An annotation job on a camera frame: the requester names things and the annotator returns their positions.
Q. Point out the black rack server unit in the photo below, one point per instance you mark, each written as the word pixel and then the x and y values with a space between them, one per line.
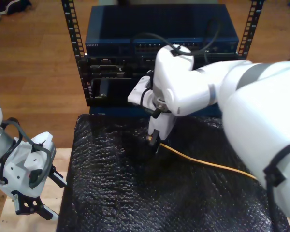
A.
pixel 106 67

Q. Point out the black chassis with red light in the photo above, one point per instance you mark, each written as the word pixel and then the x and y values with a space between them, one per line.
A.
pixel 116 90

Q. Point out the black perforated rack post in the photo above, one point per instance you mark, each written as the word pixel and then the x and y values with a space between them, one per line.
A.
pixel 73 31
pixel 250 26

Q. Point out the black textured mat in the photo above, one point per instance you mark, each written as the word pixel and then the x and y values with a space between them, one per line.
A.
pixel 147 193

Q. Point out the blue network switch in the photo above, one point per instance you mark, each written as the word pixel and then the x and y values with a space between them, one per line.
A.
pixel 159 21

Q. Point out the dark sneaker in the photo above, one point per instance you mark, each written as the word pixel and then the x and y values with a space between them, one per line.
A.
pixel 14 6

